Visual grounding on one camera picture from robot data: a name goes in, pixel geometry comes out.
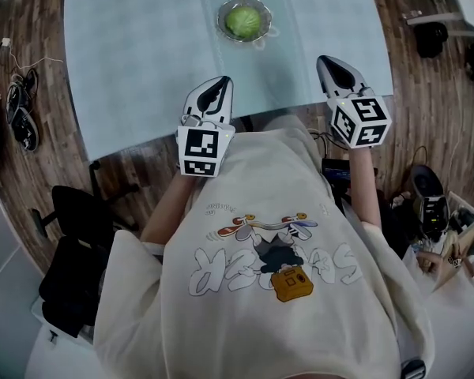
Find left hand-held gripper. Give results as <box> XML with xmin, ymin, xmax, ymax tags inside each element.
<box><xmin>176</xmin><ymin>76</ymin><xmax>235</xmax><ymax>179</ymax></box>

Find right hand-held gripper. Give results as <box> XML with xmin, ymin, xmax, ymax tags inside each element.
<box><xmin>316</xmin><ymin>55</ymin><xmax>393</xmax><ymax>149</ymax></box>

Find glass bowl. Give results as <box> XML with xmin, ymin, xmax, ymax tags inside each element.
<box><xmin>216</xmin><ymin>0</ymin><xmax>273</xmax><ymax>43</ymax></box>

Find green cabbage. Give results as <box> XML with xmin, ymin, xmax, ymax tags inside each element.
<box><xmin>224</xmin><ymin>7</ymin><xmax>262</xmax><ymax>40</ymax></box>

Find person's left forearm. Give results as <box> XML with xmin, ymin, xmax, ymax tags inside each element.
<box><xmin>140</xmin><ymin>171</ymin><xmax>205</xmax><ymax>248</ymax></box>

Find person's right forearm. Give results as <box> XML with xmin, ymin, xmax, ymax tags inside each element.
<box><xmin>346</xmin><ymin>146</ymin><xmax>382</xmax><ymax>228</ymax></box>

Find light blue tablecloth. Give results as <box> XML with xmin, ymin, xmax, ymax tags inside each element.
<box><xmin>62</xmin><ymin>0</ymin><xmax>395</xmax><ymax>162</ymax></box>

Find black electronic box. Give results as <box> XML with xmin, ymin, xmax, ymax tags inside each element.
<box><xmin>322</xmin><ymin>156</ymin><xmax>352</xmax><ymax>185</ymax></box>

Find black bag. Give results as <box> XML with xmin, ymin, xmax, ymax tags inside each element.
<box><xmin>413</xmin><ymin>21</ymin><xmax>450</xmax><ymax>58</ymax></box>

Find grey shell backpack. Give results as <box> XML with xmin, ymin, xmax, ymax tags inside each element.
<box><xmin>410</xmin><ymin>163</ymin><xmax>451</xmax><ymax>244</ymax></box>

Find black sneaker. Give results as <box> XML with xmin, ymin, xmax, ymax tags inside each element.
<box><xmin>13</xmin><ymin>108</ymin><xmax>39</xmax><ymax>152</ymax></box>
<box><xmin>6</xmin><ymin>83</ymin><xmax>24</xmax><ymax>126</ymax></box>

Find black office chair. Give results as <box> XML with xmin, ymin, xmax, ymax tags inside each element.
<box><xmin>31</xmin><ymin>159</ymin><xmax>141</xmax><ymax>339</ymax></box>

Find cream printed t-shirt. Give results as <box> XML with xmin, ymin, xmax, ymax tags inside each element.
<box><xmin>92</xmin><ymin>114</ymin><xmax>435</xmax><ymax>379</ymax></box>

